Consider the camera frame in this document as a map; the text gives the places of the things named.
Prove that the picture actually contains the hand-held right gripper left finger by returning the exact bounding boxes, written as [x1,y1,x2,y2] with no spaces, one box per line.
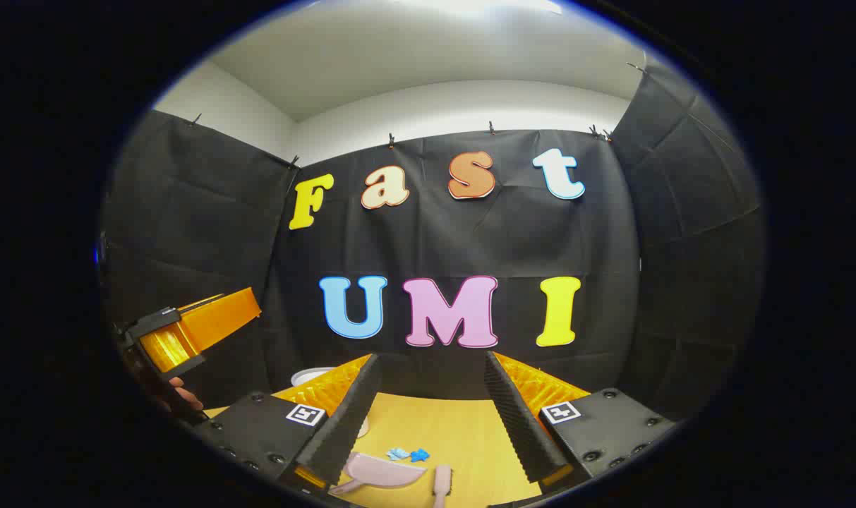
[184,353,384,495]

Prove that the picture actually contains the ceiling light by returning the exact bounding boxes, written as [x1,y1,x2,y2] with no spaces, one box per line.
[392,0,564,15]

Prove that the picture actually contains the pink small broom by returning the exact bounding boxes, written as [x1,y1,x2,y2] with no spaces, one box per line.
[433,464,454,508]

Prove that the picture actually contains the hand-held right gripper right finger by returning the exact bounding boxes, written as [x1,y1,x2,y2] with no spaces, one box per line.
[484,351,677,495]

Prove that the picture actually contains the wooden desktop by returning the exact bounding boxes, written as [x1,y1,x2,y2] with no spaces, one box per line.
[203,385,545,508]

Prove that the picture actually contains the white ribbed garbage bin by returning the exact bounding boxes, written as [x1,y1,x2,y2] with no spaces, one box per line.
[291,367,370,438]

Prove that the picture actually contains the pink dustpan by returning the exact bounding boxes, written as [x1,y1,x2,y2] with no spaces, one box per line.
[329,452,428,496]

